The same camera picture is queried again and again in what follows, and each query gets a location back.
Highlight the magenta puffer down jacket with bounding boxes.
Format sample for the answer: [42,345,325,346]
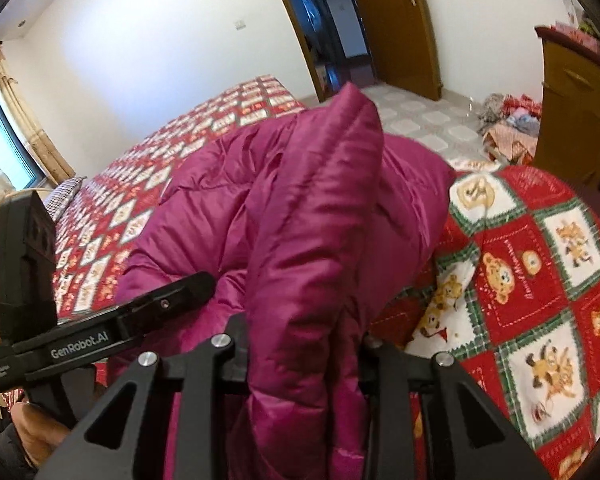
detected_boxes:
[116,85,455,479]

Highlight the pile of clothes on floor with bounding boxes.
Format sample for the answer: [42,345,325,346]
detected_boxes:
[478,93,542,165]

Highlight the person's left hand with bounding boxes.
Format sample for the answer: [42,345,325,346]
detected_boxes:
[10,400,71,469]

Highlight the striped grey pillow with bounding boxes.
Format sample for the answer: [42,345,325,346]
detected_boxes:
[43,176,86,223]

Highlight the red Christmas patchwork bedspread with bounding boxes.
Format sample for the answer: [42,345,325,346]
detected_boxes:
[54,77,600,479]

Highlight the beige patterned curtain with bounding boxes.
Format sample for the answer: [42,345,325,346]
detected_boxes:
[0,46,76,185]

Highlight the brown wooden dresser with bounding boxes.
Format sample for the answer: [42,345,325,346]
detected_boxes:
[532,26,600,192]

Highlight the brown wooden door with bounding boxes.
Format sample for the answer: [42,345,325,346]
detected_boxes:
[355,0,442,101]

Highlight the clutter on dresser top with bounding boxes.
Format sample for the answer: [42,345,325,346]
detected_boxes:
[550,0,600,55]

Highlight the window with blue frame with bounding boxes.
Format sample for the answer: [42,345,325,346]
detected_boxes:
[0,104,45,191]

